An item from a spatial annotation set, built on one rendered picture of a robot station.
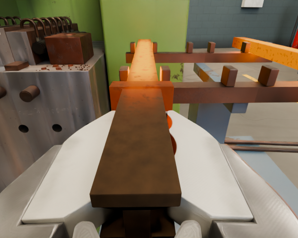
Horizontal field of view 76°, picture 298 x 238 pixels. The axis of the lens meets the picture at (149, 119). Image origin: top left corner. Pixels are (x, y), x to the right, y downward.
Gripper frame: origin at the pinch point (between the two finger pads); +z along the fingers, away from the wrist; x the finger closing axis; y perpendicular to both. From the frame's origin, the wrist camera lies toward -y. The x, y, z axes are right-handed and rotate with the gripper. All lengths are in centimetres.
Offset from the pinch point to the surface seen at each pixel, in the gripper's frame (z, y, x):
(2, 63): 37, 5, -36
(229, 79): 9.2, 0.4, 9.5
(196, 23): 657, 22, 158
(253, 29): 681, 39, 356
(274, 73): 9.3, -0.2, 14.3
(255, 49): 28.8, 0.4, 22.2
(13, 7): 82, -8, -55
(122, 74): 9.0, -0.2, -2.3
